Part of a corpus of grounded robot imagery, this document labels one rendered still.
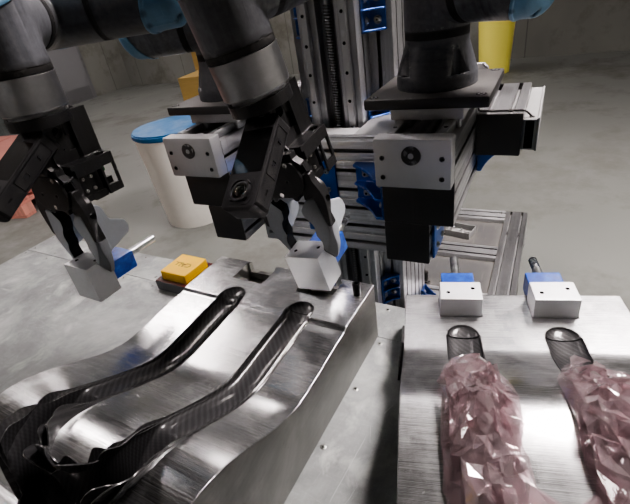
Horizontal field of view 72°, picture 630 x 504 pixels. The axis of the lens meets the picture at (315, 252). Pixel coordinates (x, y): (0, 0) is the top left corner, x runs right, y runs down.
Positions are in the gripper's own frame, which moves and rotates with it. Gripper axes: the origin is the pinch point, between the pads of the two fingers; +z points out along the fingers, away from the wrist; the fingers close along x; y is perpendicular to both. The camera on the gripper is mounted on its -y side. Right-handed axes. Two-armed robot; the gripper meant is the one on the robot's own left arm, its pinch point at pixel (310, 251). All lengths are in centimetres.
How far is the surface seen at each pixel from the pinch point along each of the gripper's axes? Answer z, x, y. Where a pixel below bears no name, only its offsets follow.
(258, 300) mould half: 3.7, 6.6, -6.1
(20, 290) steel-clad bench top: 4, 66, -10
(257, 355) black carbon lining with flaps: 4.2, 1.6, -14.1
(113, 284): -2.5, 26.3, -11.7
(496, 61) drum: 147, 78, 540
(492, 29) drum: 110, 79, 542
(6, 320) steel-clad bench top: 4, 58, -18
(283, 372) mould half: 4.4, -2.8, -15.3
